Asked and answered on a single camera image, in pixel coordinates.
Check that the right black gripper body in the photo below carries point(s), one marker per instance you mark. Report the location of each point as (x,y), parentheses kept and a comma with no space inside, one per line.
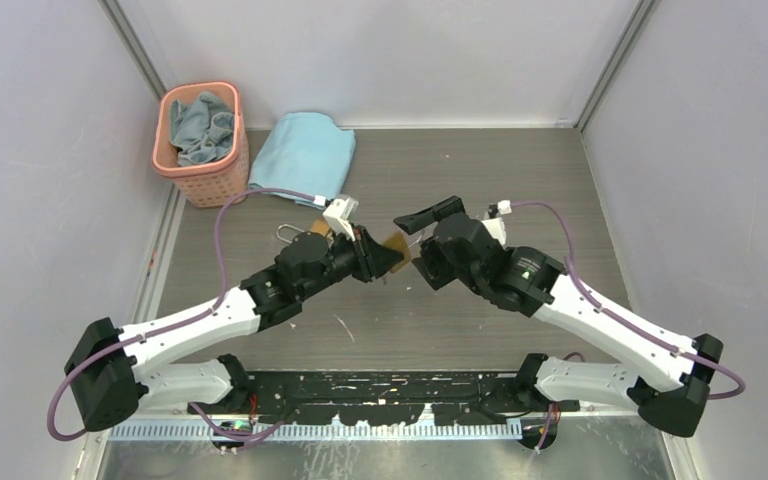
(439,269)

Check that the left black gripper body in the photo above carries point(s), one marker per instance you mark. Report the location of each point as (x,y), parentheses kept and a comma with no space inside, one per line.
(362,268)

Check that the brass padlock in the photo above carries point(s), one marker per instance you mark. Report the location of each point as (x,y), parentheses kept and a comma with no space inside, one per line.
(405,245)
(286,233)

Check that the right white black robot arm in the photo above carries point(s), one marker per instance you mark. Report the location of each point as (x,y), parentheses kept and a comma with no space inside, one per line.
(663,376)

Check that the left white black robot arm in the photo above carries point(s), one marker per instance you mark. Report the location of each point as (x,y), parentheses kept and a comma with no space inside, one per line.
(115,372)

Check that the light blue folded towel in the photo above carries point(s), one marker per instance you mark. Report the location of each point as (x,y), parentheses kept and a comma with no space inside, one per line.
(305,155)

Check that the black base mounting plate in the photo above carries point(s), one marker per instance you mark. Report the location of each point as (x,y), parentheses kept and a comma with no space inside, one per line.
(380,398)

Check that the pink plastic laundry basket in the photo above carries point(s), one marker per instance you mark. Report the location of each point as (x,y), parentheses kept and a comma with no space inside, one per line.
(208,185)

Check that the grey-blue cloth in basket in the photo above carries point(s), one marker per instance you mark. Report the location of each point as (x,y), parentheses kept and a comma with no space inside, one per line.
(202,131)

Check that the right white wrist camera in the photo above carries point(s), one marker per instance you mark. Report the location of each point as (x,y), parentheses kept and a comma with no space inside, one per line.
(493,220)

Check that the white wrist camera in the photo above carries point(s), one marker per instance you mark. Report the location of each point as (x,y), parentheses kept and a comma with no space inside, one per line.
(337,214)
(493,220)

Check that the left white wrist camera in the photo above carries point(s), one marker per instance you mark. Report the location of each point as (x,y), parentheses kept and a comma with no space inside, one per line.
(337,214)

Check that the aluminium rail frame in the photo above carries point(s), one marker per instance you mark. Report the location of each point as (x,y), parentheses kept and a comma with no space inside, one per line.
(580,440)

